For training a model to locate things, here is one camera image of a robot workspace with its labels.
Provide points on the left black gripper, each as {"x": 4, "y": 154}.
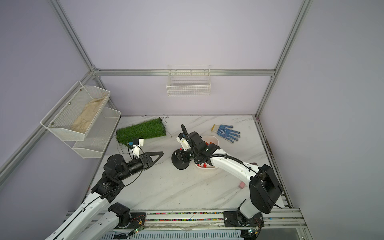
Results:
{"x": 146, "y": 160}

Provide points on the black round screw base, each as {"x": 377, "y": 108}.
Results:
{"x": 181, "y": 158}

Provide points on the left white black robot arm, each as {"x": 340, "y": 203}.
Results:
{"x": 98, "y": 215}

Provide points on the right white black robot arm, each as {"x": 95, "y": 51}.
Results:
{"x": 264, "y": 186}

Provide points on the white plastic tray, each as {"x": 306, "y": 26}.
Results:
{"x": 209, "y": 139}

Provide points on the green artificial grass mat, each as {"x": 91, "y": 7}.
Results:
{"x": 145, "y": 130}

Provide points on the blue dotted work glove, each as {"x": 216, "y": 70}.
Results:
{"x": 226, "y": 132}

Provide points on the lower white mesh shelf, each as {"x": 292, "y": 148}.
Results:
{"x": 99, "y": 136}

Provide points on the white mesh shelf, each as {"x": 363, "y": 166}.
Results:
{"x": 60, "y": 118}
{"x": 99, "y": 136}

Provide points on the beige cloth glove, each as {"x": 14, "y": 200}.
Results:
{"x": 84, "y": 120}

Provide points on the upper white mesh shelf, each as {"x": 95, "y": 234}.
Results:
{"x": 60, "y": 118}

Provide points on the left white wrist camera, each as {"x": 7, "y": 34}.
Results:
{"x": 135, "y": 146}

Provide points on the white wire wall basket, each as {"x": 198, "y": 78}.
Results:
{"x": 189, "y": 80}

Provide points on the aluminium mounting rail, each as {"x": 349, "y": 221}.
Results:
{"x": 189, "y": 220}

